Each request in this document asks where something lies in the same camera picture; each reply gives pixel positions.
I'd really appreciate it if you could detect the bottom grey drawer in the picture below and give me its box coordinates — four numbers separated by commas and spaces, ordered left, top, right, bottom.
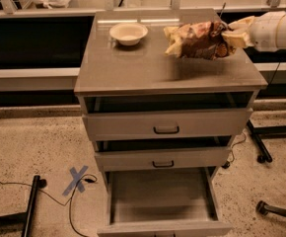
98, 168, 232, 237

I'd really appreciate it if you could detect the grey drawer cabinet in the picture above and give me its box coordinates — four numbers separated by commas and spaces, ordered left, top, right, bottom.
73, 8, 268, 237

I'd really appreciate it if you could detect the grey drawer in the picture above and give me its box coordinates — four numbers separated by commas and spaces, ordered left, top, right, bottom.
98, 168, 232, 237
95, 147, 231, 172
83, 109, 252, 141

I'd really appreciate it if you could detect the thin cable right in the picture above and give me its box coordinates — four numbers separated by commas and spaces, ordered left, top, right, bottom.
222, 131, 248, 170

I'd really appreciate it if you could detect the black stand leg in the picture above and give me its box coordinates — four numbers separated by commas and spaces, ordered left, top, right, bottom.
0, 175, 46, 237
247, 120, 286, 163

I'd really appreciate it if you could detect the blue tape cross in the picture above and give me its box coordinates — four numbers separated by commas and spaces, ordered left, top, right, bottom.
62, 166, 88, 197

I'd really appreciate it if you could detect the black stand leg left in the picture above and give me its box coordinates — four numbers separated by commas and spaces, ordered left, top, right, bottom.
0, 175, 46, 237

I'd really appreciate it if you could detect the black caster leg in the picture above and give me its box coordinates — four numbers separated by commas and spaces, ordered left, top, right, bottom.
255, 200, 286, 217

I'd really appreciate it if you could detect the black floor cable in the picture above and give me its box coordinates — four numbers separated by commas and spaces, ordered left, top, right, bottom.
0, 172, 99, 237

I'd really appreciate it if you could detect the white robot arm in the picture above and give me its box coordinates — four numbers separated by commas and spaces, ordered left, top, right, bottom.
222, 11, 286, 52

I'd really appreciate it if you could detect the middle grey drawer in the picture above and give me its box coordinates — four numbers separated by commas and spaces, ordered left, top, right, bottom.
95, 147, 231, 172

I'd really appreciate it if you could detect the white paper bowl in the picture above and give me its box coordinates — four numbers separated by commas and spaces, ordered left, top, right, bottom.
109, 23, 148, 46

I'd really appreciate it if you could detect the top grey drawer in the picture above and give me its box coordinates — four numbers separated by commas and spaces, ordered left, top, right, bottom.
83, 109, 252, 141

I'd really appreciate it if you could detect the black stand leg right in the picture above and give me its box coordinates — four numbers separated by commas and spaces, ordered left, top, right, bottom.
247, 120, 286, 163

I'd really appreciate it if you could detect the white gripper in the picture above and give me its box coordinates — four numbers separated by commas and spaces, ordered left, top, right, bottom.
222, 11, 286, 52

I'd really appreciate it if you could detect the brown chip bag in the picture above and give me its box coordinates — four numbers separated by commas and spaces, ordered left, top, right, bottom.
164, 21, 236, 60

